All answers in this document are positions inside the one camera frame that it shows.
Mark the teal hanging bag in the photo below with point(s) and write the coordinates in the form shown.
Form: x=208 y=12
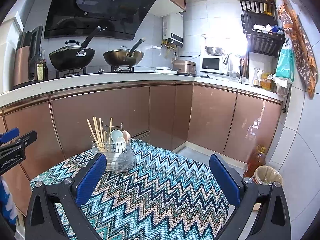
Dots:
x=285 y=69

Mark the white microwave oven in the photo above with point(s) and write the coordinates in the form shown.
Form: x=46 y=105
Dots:
x=213 y=64

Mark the beige trash bin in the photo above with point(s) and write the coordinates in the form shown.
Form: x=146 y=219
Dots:
x=267 y=175

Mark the chrome sink faucet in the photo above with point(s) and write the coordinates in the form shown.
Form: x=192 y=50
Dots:
x=234 y=66

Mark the black dish rack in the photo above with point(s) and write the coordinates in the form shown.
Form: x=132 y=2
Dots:
x=259 y=22

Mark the black range hood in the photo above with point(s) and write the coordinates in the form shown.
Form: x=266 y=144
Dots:
x=118 y=18

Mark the white refrigerator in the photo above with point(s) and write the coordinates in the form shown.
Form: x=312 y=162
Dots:
x=11 y=29

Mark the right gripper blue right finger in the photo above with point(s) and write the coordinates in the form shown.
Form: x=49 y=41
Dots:
x=228 y=179

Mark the gas stove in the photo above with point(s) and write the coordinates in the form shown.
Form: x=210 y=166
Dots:
x=55 y=74

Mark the bronze wok with lid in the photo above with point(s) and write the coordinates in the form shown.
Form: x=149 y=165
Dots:
x=124 y=57

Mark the white ceramic spoon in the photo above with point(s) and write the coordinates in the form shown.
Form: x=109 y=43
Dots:
x=115 y=134
x=120 y=145

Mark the copper black thermos kettle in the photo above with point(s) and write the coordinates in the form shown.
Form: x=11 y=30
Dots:
x=26 y=58

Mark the chevron patterned table mat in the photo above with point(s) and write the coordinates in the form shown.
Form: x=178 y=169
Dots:
x=164 y=196

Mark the black wok with lid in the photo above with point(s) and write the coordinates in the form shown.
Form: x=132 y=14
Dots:
x=74 y=55

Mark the blue gloved left hand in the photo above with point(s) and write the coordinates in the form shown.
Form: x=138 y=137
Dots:
x=8 y=207

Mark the dark sauce bottle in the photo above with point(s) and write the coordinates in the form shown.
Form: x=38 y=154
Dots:
x=42 y=69

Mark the yellow detergent bottle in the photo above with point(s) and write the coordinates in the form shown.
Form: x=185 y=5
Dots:
x=266 y=83

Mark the cooking oil bottle on floor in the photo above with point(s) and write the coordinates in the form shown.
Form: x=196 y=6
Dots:
x=257 y=159

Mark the beige ceramic spoon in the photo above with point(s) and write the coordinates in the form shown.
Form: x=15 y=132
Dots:
x=126 y=136

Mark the brown patterned apron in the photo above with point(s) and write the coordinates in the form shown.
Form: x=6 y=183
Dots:
x=304 y=58

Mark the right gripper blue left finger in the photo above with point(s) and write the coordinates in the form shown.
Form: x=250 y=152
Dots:
x=88 y=177

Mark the copper rice cooker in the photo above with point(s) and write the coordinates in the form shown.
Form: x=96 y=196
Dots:
x=184 y=67

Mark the white water heater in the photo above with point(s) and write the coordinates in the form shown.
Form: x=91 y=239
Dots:
x=173 y=30

